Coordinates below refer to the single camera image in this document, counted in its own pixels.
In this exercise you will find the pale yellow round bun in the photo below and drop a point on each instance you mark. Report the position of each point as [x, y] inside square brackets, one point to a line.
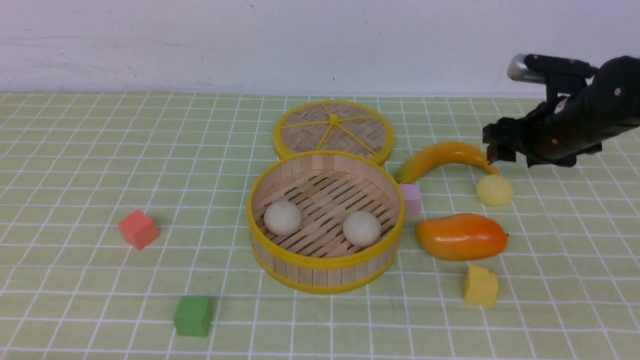
[495, 191]

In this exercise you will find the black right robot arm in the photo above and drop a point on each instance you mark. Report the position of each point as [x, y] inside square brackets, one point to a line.
[613, 93]

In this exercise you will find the pink foam cube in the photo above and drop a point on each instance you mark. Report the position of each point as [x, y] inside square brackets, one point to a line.
[412, 199]

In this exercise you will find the white wooden bun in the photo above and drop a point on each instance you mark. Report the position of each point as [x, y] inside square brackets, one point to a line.
[283, 218]
[361, 228]

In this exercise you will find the green checkered tablecloth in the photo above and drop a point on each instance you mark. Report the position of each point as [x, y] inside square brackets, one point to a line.
[75, 164]

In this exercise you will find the yellow toy banana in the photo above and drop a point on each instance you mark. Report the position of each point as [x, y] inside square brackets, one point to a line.
[442, 154]

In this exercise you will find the red foam cube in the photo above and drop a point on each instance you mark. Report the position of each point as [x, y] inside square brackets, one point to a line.
[138, 229]

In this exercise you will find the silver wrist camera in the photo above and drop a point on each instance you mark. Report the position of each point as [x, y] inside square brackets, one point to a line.
[539, 69]

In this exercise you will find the yellow foam block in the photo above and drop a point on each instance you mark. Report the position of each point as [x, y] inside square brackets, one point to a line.
[481, 286]

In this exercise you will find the bamboo steamer tray yellow rim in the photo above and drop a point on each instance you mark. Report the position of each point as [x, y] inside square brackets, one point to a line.
[326, 186]

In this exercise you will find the woven bamboo steamer lid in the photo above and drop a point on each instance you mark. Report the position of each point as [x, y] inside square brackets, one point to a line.
[334, 125]

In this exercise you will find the orange toy mango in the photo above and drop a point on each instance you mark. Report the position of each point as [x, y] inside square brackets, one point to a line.
[461, 237]

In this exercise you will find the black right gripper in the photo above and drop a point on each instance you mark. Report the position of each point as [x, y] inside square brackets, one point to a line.
[552, 134]

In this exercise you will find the green foam block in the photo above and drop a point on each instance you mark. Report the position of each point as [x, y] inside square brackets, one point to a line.
[193, 316]

